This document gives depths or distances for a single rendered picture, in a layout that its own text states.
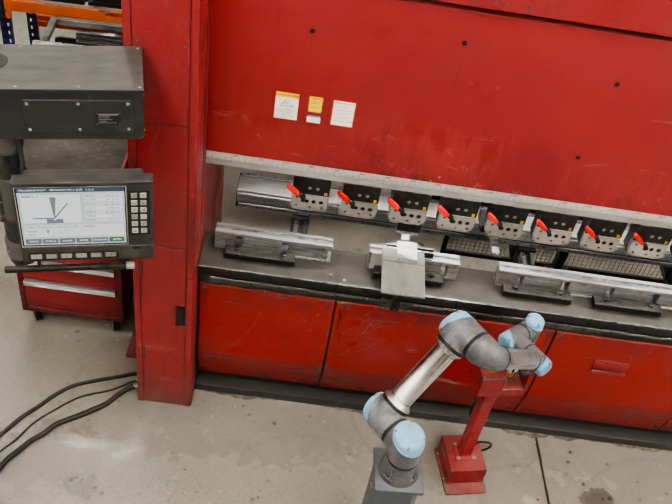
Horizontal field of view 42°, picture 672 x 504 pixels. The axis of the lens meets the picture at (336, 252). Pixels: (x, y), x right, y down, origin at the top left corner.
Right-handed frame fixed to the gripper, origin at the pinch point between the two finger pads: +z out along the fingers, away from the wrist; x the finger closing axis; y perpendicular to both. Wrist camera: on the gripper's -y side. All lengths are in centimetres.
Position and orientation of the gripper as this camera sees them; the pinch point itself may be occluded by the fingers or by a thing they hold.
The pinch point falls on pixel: (511, 373)
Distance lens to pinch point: 372.7
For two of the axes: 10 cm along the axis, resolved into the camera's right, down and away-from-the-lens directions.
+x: -9.8, 0.0, -1.9
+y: -1.2, -7.6, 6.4
